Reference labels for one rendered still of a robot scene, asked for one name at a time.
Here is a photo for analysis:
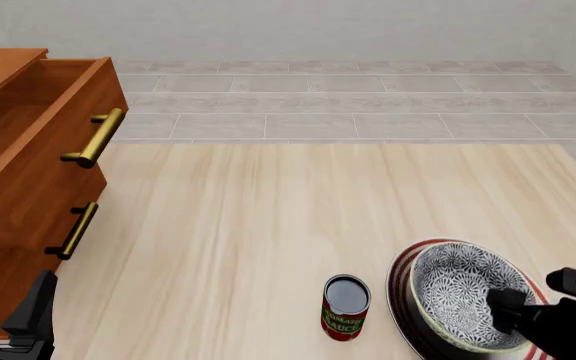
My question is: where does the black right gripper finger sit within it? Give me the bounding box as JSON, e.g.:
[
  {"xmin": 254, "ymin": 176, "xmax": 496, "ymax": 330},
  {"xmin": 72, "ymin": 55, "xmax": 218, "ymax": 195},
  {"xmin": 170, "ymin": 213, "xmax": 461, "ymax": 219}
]
[{"xmin": 484, "ymin": 287, "xmax": 530, "ymax": 336}]

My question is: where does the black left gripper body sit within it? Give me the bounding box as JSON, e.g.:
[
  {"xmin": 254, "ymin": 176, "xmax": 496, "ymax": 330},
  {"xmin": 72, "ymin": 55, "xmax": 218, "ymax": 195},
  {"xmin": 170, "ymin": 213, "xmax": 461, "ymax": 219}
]
[{"xmin": 0, "ymin": 334, "xmax": 55, "ymax": 360}]

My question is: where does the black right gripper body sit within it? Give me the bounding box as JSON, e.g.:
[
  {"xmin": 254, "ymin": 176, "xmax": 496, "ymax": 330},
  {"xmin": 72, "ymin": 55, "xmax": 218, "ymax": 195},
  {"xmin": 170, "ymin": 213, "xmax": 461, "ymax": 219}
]
[{"xmin": 511, "ymin": 297, "xmax": 576, "ymax": 360}]

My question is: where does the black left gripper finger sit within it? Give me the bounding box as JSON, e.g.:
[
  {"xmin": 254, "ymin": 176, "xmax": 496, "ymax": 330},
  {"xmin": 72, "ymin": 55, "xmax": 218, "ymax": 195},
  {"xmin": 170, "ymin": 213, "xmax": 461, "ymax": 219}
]
[{"xmin": 0, "ymin": 269, "xmax": 60, "ymax": 342}]

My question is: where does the black patterned bowl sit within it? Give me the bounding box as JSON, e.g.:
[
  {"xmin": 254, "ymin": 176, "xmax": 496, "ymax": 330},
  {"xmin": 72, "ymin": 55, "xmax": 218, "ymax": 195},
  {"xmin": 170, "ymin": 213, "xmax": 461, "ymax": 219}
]
[{"xmin": 406, "ymin": 240, "xmax": 545, "ymax": 356}]

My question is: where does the plate with red rings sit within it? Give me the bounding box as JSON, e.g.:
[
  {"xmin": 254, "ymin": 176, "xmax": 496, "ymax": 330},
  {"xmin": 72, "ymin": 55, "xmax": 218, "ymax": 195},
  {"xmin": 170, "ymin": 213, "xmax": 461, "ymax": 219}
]
[{"xmin": 385, "ymin": 237, "xmax": 555, "ymax": 360}]

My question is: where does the closed wooden drawer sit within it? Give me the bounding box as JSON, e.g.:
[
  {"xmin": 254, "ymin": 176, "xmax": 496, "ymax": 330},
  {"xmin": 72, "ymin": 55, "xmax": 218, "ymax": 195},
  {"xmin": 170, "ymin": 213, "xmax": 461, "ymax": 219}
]
[{"xmin": 0, "ymin": 162, "xmax": 109, "ymax": 251}]

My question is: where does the wooden cabinet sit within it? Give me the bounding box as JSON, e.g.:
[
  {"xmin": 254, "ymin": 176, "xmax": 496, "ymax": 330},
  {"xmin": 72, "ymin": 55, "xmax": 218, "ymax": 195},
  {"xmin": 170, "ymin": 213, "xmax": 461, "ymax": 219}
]
[{"xmin": 0, "ymin": 47, "xmax": 130, "ymax": 343}]

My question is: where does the tomato sauce tin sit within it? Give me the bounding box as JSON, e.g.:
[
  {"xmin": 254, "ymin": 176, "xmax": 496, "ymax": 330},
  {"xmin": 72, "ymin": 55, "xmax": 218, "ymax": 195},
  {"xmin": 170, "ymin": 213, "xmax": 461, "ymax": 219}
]
[{"xmin": 320, "ymin": 273, "xmax": 373, "ymax": 343}]

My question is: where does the open wooden drawer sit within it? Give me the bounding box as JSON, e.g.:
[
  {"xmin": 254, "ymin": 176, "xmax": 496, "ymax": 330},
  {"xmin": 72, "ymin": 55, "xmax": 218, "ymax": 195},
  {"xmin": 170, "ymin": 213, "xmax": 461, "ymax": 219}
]
[{"xmin": 0, "ymin": 55, "xmax": 130, "ymax": 191}]

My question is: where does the short brass drawer handle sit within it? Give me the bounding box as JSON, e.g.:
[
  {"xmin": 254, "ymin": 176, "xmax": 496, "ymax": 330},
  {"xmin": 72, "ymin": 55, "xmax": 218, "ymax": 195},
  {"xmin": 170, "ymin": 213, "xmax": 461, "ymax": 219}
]
[{"xmin": 43, "ymin": 201, "xmax": 100, "ymax": 261}]

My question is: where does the long brass drawer handle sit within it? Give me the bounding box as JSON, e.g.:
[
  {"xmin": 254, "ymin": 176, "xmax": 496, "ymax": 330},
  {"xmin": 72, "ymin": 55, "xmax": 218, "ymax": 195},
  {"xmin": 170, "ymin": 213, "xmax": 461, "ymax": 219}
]
[{"xmin": 59, "ymin": 107, "xmax": 127, "ymax": 170}]

